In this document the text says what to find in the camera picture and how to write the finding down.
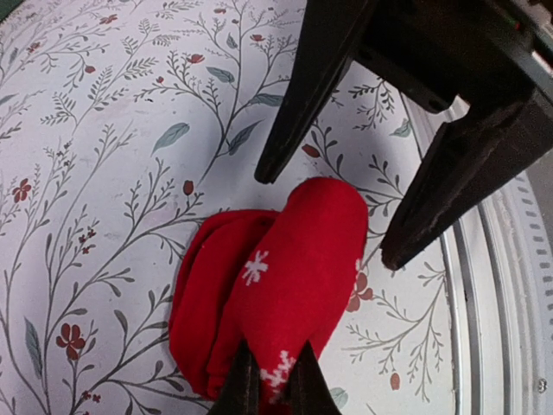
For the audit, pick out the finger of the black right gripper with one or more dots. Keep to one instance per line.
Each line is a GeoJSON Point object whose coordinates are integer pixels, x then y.
{"type": "Point", "coordinates": [329, 38]}
{"type": "Point", "coordinates": [468, 160]}

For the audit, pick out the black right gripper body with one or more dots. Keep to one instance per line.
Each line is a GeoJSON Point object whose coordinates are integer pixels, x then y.
{"type": "Point", "coordinates": [483, 52]}

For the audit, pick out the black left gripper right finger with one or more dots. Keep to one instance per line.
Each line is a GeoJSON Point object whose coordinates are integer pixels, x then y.
{"type": "Point", "coordinates": [308, 391]}

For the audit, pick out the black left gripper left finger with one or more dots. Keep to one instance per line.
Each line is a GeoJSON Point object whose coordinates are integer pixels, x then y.
{"type": "Point", "coordinates": [240, 394]}

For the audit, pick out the red sock pair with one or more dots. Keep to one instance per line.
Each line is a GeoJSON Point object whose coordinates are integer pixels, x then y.
{"type": "Point", "coordinates": [274, 280]}

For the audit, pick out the floral white table mat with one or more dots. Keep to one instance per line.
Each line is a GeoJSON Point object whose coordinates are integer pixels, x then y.
{"type": "Point", "coordinates": [124, 124]}

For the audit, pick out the aluminium front rail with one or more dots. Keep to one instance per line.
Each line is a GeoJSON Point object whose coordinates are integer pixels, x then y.
{"type": "Point", "coordinates": [498, 257]}

